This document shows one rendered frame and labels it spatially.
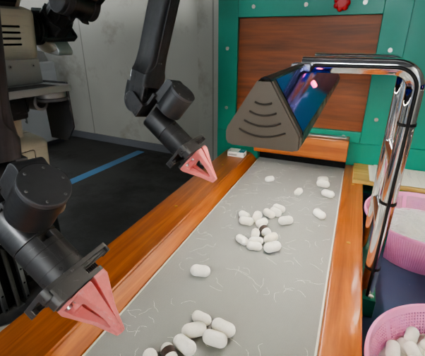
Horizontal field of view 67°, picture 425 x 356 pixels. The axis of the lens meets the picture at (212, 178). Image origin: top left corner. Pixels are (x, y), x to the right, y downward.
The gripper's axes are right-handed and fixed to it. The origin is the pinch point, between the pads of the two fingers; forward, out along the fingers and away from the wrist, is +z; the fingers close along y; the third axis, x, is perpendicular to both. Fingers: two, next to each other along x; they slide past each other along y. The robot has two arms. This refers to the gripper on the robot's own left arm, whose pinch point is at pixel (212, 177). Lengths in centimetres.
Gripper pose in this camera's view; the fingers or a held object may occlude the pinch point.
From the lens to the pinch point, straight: 72.9
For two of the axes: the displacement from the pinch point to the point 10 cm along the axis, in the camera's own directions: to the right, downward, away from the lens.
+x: -6.0, 6.0, 5.3
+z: 6.9, 7.2, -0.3
